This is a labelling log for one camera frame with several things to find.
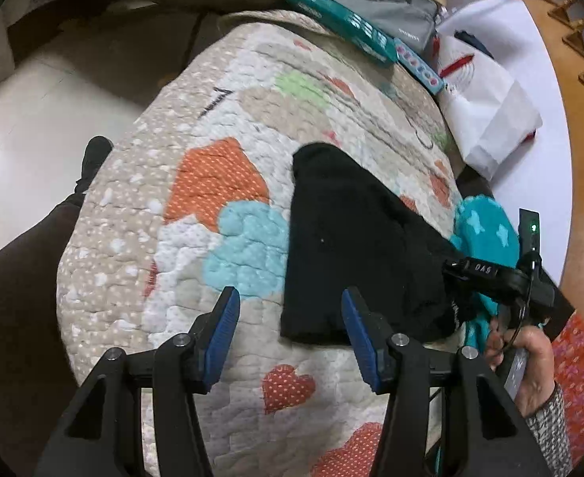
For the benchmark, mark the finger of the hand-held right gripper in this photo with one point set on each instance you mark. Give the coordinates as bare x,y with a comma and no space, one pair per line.
471,269

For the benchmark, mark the long teal box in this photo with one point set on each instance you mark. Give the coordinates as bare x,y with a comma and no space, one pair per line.
344,22

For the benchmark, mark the red patterned cloth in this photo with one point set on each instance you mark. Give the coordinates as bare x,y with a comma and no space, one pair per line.
582,387

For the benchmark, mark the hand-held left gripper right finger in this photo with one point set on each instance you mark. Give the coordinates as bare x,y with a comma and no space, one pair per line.
361,343

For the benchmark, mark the white tablecloth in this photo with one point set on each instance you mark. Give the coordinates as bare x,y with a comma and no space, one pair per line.
535,49

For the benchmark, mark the person's right hand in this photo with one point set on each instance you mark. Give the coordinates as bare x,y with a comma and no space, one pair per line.
533,372

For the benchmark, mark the person's black shoe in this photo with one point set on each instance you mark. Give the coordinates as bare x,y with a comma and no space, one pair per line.
93,156

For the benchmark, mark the black pants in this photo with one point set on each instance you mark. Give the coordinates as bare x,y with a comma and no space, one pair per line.
361,238

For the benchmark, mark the person's right forearm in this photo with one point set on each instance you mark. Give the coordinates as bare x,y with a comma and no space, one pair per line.
552,432

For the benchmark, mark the person's leg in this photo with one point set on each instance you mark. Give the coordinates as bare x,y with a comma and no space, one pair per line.
19,338

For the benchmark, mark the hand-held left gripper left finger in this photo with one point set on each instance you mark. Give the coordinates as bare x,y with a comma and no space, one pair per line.
225,328

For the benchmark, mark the small pink and blue box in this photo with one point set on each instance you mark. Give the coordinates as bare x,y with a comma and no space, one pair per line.
419,67

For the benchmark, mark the patchwork quilted blanket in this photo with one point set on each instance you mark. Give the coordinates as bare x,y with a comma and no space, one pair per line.
212,218

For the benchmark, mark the teal star fleece cloth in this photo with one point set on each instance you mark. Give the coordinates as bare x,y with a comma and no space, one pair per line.
488,231

